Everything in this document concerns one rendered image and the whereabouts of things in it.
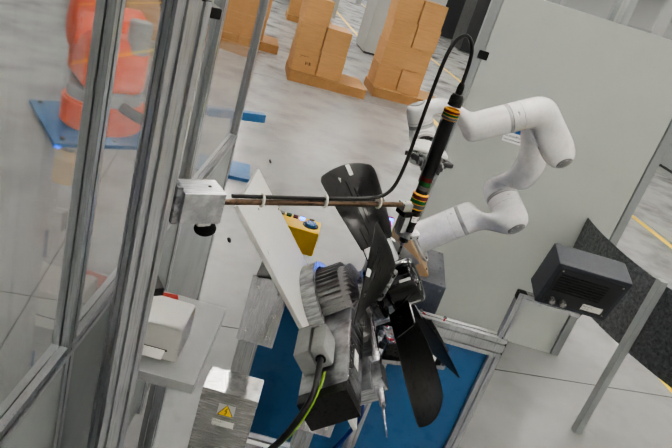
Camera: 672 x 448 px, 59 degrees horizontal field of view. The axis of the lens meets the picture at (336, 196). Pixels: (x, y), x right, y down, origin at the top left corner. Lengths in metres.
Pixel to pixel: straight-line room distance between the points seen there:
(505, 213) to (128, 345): 1.40
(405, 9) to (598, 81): 6.32
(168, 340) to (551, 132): 1.26
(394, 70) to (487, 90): 6.38
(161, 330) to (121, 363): 0.22
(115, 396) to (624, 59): 2.96
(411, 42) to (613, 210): 6.37
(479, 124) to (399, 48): 7.89
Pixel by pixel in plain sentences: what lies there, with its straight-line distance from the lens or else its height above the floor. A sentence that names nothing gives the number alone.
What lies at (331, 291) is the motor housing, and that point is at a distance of 1.56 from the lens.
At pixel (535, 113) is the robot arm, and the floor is 1.67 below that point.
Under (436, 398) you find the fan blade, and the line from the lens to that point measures 1.46.
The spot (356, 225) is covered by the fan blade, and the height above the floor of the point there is 1.31.
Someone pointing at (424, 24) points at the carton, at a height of 1.26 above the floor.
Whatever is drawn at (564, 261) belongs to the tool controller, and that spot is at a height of 1.23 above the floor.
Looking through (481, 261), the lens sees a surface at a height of 0.49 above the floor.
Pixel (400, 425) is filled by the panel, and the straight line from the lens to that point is 2.52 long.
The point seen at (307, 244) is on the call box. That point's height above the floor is 1.02.
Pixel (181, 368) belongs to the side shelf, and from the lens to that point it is 1.67.
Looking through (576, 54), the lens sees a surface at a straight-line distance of 3.49.
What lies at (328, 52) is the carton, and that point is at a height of 0.52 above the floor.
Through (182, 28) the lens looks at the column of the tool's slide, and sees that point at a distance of 1.11.
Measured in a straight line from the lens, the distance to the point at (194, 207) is 1.25.
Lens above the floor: 1.95
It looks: 22 degrees down
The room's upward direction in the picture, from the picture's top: 17 degrees clockwise
